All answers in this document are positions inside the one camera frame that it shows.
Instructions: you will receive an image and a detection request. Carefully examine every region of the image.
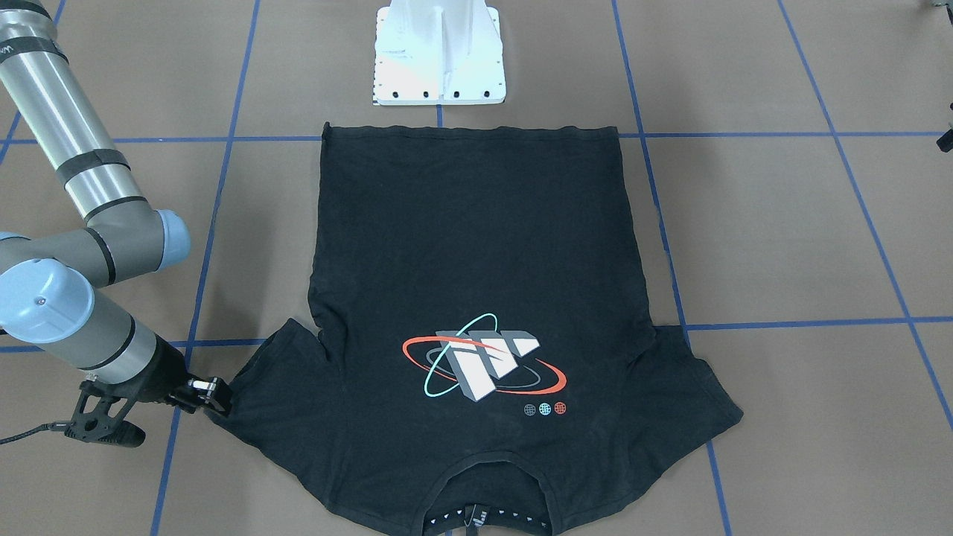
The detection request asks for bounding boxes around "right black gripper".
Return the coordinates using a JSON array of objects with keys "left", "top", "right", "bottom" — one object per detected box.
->
[{"left": 119, "top": 339, "right": 232, "bottom": 416}]

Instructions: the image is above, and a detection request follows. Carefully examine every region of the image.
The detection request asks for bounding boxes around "black printed t-shirt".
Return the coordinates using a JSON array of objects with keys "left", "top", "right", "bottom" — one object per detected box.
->
[{"left": 212, "top": 124, "right": 743, "bottom": 535}]

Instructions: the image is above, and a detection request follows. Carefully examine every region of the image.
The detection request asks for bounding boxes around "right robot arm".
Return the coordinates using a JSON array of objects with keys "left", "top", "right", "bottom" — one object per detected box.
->
[{"left": 2, "top": 1, "right": 229, "bottom": 413}]

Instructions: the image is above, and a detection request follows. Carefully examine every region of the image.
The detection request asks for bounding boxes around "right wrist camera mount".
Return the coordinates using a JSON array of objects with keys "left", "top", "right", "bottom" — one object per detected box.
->
[{"left": 63, "top": 380, "right": 146, "bottom": 448}]

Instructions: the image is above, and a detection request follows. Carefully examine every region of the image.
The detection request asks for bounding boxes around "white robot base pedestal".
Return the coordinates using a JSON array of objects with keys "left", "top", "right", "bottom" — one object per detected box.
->
[{"left": 372, "top": 1, "right": 507, "bottom": 106}]

